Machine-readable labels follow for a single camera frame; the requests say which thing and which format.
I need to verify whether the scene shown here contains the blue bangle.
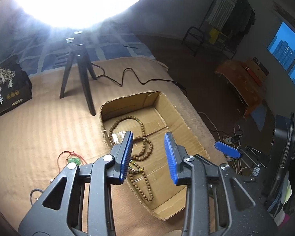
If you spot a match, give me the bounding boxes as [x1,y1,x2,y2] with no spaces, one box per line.
[29,188,43,206]

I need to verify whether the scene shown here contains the brown wooden bead necklace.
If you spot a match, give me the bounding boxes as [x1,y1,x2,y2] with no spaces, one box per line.
[108,117,155,202]

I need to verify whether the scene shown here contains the window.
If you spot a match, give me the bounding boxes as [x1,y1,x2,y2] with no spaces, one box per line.
[267,22,295,86]

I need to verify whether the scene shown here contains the black tripod stand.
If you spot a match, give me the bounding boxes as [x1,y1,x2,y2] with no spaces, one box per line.
[60,31,97,116]

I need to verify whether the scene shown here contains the black snack bag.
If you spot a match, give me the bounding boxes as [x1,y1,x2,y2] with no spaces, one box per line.
[0,55,32,116]

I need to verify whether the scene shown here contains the black metal clothes rack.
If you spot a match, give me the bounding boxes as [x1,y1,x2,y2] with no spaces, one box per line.
[182,0,256,59]

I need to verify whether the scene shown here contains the black power cable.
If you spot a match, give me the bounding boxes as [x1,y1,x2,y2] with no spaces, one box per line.
[90,45,188,97]

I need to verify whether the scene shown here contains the brown cardboard box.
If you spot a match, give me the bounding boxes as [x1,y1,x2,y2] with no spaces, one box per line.
[98,90,228,221]

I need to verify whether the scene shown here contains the blue patterned bed sheet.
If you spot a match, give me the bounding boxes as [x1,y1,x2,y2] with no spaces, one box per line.
[0,24,155,76]

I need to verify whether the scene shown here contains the white power strip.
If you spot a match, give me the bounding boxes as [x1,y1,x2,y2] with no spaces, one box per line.
[222,124,243,145]

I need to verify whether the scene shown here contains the green jade pendant red cord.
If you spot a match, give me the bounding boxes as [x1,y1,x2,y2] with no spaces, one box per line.
[57,151,88,171]

